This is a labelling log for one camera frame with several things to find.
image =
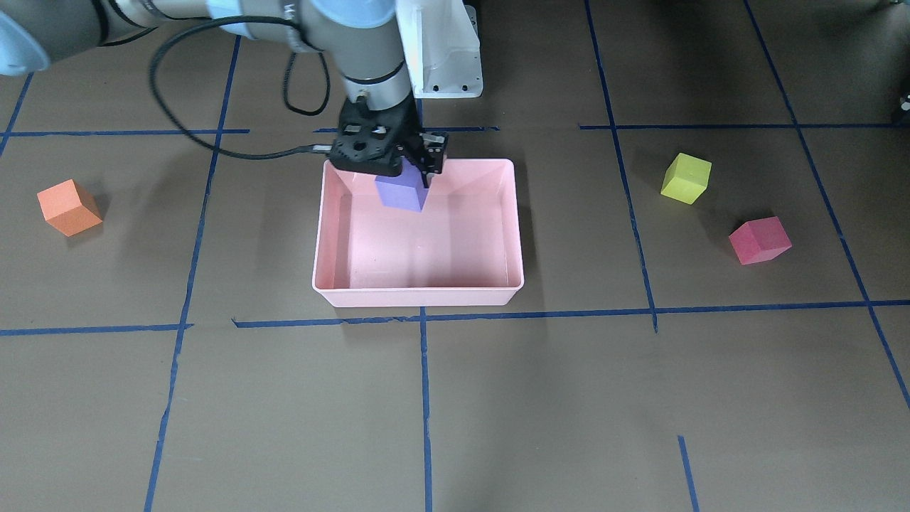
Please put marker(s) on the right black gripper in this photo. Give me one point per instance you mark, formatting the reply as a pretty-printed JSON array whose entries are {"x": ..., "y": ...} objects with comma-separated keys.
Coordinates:
[{"x": 433, "y": 154}]

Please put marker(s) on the purple foam cube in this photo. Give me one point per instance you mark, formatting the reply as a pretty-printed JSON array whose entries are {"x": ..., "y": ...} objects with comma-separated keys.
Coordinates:
[{"x": 408, "y": 191}]

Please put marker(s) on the yellow foam cube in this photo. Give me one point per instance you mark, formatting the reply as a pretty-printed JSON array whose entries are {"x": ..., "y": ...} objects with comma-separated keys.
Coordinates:
[{"x": 686, "y": 179}]

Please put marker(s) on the red foam cube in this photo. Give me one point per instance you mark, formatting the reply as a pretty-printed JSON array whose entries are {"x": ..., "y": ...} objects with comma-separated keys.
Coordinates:
[{"x": 760, "y": 240}]

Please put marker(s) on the orange foam cube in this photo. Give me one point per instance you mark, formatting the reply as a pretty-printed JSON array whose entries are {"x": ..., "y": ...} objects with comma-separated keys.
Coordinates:
[{"x": 69, "y": 208}]

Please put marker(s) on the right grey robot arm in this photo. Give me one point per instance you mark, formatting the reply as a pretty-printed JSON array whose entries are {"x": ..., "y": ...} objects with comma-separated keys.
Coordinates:
[{"x": 361, "y": 38}]

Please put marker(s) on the pink plastic bin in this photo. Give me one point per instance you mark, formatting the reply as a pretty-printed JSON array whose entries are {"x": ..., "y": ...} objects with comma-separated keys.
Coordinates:
[{"x": 462, "y": 249}]

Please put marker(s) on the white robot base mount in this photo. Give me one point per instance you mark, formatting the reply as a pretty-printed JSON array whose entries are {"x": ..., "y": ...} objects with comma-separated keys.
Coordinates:
[{"x": 442, "y": 48}]

